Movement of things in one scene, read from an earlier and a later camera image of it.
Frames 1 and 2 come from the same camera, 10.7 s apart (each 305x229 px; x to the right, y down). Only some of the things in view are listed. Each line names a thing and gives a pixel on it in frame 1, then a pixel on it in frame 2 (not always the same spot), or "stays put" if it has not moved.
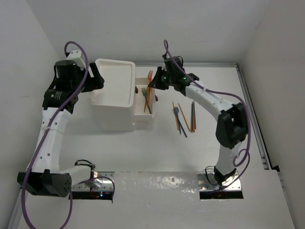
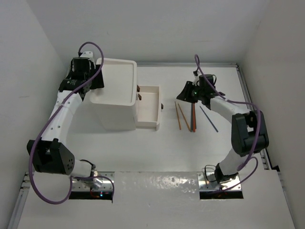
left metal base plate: x=108 y=184 stays put
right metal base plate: x=207 y=181 stays put
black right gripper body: x=163 y=80 -> x=192 y=92
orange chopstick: x=194 y=118 stays put
